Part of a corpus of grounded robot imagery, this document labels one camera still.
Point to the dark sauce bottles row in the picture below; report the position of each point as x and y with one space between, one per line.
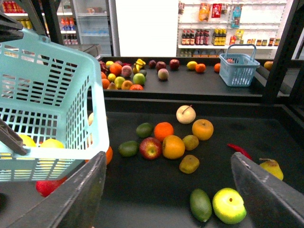
197 37

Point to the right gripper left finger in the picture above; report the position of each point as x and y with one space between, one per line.
74 204

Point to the orange persimmon smooth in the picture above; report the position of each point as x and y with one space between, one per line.
173 147

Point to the green lime front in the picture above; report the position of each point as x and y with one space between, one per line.
200 205

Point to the red chili pepper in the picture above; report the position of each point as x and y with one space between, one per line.
239 149

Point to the yellow lemon on shelf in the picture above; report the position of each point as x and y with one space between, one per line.
191 65

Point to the golden orange apple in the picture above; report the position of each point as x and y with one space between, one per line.
203 129

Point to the red yellow apple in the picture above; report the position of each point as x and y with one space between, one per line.
150 148

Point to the orange right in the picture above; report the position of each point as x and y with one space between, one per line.
162 130

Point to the brown kiwi upper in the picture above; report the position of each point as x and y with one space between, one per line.
191 142

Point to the light blue shopping basket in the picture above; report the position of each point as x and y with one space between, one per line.
49 91

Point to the yellow pear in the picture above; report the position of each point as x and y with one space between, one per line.
272 166

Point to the yellow green apple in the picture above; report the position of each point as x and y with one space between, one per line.
228 206

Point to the yellow lemon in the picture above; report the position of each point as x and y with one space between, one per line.
191 65
52 143
27 141

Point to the green lime upper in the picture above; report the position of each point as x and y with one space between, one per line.
144 130

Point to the cream pear right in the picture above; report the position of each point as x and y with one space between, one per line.
185 114

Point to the large orange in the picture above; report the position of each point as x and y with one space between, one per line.
109 155

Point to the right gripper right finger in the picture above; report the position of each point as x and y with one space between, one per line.
270 202

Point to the red apple near edge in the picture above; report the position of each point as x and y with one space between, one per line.
45 187

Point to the small blue basket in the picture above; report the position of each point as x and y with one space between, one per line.
238 69

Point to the brownish kiwi fruit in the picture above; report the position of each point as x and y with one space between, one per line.
189 164

